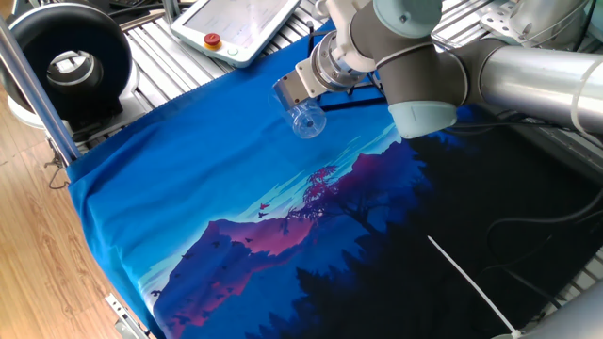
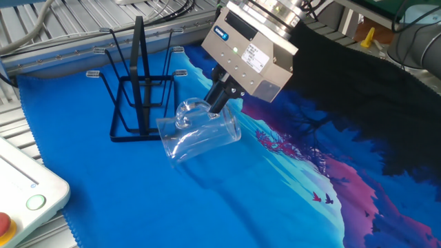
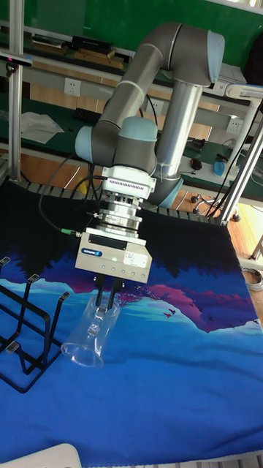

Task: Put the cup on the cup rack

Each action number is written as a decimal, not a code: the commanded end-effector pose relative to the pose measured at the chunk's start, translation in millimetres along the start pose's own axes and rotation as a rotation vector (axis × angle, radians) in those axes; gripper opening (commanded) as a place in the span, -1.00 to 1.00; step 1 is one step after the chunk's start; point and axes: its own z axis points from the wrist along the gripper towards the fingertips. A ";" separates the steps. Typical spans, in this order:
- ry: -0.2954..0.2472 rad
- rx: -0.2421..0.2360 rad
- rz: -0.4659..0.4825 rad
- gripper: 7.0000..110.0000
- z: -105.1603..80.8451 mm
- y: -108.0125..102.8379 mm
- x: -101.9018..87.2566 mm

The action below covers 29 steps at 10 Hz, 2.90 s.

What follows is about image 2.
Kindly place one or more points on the grey aluminium post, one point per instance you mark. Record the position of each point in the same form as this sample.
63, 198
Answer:
347, 24

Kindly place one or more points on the grey Schunk gripper body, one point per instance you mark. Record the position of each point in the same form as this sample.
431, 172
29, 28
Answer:
241, 65

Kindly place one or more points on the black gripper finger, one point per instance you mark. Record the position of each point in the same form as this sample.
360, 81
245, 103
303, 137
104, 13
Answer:
224, 100
215, 82

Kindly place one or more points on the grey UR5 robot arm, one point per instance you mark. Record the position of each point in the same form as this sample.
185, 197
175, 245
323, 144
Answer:
275, 10

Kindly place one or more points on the white teach pendant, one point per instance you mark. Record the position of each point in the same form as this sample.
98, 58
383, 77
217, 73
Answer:
20, 179

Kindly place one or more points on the yellow plastic object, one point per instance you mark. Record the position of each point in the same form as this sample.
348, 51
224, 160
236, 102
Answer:
368, 38

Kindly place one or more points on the blue landscape print cloth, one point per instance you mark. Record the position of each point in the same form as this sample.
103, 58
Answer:
206, 206

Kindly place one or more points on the aluminium table edge rail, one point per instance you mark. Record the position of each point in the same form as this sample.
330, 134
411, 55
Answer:
69, 55

